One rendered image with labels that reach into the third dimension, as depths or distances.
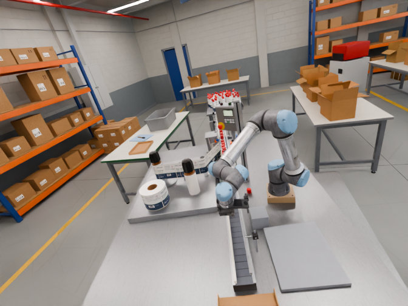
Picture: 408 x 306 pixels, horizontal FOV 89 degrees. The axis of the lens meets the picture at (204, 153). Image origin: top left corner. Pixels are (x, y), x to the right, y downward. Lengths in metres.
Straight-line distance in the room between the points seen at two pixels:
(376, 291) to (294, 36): 8.41
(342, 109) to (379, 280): 2.05
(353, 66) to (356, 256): 5.82
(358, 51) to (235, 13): 4.32
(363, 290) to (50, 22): 6.97
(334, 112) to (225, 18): 6.79
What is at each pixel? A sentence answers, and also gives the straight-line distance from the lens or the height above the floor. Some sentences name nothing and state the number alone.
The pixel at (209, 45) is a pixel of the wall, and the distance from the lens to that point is 9.13.
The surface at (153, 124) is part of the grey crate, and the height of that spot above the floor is 0.92.
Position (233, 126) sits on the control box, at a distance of 1.54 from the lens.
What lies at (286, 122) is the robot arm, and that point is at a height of 1.47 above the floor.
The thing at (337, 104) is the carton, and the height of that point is 0.98.
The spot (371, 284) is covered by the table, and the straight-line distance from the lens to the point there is 1.29.
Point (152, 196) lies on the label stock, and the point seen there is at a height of 1.01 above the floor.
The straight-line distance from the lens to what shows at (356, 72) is 6.87.
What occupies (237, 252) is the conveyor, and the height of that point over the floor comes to 0.88.
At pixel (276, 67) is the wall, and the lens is 9.05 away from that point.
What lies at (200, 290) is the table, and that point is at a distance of 1.23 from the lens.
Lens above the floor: 1.87
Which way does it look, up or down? 26 degrees down
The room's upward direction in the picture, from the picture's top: 13 degrees counter-clockwise
